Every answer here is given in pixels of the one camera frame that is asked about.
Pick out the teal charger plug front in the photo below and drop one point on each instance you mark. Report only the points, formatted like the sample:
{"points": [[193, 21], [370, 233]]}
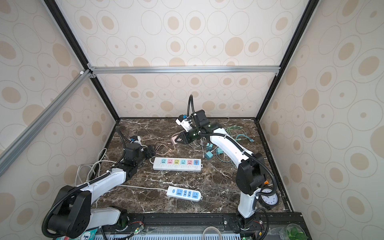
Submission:
{"points": [[208, 155]]}

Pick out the diagonal aluminium rail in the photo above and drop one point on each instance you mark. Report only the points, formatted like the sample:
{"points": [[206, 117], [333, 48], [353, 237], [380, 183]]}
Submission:
{"points": [[25, 138]]}

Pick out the teal charger plug right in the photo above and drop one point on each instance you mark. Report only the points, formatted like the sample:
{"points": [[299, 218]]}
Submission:
{"points": [[219, 151]]}

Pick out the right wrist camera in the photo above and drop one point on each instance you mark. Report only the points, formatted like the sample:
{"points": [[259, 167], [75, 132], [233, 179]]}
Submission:
{"points": [[186, 122]]}

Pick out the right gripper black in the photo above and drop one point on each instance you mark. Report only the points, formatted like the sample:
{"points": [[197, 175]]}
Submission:
{"points": [[185, 140]]}

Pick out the horizontal aluminium rail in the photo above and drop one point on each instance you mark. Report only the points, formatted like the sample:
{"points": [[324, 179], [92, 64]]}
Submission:
{"points": [[185, 70]]}

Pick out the green snack packet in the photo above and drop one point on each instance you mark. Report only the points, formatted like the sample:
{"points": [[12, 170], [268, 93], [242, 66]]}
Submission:
{"points": [[87, 235]]}

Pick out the teal charger plug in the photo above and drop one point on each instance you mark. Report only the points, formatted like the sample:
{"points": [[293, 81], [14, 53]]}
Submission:
{"points": [[219, 151], [208, 155], [209, 147]]}

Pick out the short white blue power strip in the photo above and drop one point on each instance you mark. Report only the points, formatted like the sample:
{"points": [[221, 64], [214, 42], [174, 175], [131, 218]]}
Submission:
{"points": [[184, 194]]}

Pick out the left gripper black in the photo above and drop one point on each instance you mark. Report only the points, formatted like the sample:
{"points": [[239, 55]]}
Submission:
{"points": [[147, 150]]}

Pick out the teal charger plug near pink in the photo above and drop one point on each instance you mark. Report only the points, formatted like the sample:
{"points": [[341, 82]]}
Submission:
{"points": [[209, 147]]}

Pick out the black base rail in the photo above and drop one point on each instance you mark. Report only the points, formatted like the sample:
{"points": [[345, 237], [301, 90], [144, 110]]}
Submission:
{"points": [[180, 220]]}

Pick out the long white colourful power strip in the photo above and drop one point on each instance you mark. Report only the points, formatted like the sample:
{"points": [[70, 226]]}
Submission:
{"points": [[177, 164]]}

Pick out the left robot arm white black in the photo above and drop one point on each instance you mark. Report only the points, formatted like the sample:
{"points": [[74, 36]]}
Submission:
{"points": [[83, 196]]}

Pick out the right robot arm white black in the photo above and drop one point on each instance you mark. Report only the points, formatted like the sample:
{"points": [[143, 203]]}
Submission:
{"points": [[253, 177]]}

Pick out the black round clock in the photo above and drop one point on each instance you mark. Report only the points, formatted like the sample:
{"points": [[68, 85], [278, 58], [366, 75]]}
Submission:
{"points": [[269, 202]]}

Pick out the clear cup with green leaves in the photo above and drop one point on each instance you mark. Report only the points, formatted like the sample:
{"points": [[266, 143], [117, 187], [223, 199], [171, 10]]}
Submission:
{"points": [[293, 232]]}

